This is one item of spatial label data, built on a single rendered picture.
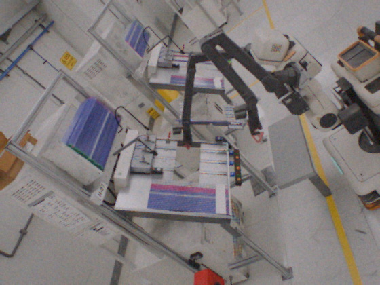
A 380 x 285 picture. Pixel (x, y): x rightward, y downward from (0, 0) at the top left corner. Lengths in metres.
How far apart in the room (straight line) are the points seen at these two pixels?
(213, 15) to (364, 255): 5.16
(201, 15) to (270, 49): 4.88
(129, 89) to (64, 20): 2.30
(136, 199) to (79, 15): 3.52
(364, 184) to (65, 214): 1.86
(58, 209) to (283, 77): 1.51
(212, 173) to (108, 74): 1.45
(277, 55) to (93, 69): 1.89
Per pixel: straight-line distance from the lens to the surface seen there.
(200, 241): 2.34
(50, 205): 2.24
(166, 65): 3.45
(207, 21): 6.70
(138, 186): 2.25
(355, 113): 2.10
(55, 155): 2.06
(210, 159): 2.44
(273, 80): 1.73
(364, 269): 2.45
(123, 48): 3.20
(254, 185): 3.21
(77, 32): 5.34
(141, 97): 3.30
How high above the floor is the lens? 2.13
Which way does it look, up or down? 28 degrees down
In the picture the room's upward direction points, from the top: 47 degrees counter-clockwise
